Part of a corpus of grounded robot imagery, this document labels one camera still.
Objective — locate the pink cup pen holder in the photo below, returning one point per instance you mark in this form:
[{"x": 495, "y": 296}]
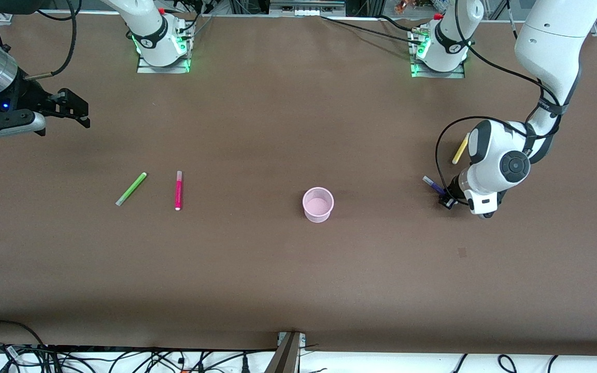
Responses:
[{"x": 318, "y": 204}]

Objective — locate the pink highlighter pen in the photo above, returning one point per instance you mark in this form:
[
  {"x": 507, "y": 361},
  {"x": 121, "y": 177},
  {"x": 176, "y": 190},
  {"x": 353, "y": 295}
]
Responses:
[{"x": 178, "y": 191}]

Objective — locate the yellow highlighter pen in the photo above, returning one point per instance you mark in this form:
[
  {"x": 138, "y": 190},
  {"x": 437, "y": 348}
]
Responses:
[{"x": 460, "y": 150}]

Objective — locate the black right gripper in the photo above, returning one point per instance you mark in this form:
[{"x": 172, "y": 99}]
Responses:
[{"x": 25, "y": 96}]

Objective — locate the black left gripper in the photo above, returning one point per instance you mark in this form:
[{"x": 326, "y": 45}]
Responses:
[{"x": 455, "y": 185}]

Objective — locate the purple highlighter pen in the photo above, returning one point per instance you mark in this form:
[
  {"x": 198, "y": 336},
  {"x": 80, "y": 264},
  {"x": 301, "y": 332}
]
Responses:
[{"x": 433, "y": 185}]

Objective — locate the grey power strip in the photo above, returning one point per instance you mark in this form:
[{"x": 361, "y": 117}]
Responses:
[{"x": 306, "y": 8}]

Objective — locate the aluminium frame profile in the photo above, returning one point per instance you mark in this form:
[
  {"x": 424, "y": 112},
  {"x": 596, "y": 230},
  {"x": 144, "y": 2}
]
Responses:
[{"x": 284, "y": 355}]

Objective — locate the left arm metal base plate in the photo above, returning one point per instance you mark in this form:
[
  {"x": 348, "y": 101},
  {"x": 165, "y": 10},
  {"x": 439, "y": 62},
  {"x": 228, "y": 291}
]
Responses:
[{"x": 417, "y": 72}]

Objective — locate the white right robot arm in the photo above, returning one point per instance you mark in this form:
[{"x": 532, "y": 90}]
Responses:
[{"x": 151, "y": 26}]

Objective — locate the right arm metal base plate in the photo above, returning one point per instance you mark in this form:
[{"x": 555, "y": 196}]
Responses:
[{"x": 145, "y": 69}]

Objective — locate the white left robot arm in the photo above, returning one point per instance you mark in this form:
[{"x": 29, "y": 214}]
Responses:
[{"x": 547, "y": 41}]

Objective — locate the green highlighter pen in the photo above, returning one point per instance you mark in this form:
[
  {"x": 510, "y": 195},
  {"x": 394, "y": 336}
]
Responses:
[{"x": 131, "y": 189}]

